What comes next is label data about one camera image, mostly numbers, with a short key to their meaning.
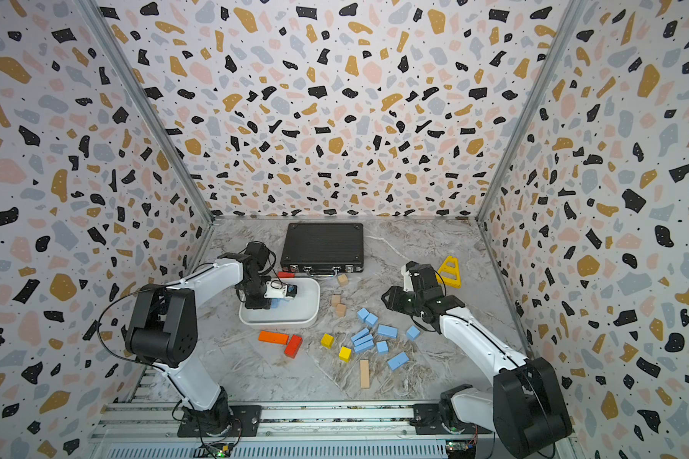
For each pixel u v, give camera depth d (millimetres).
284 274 1015
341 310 933
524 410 408
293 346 856
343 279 1003
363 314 922
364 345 852
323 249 1065
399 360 837
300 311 914
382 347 853
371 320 901
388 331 906
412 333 877
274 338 879
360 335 876
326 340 855
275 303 880
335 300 948
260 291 823
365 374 816
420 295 668
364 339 856
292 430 731
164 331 481
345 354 837
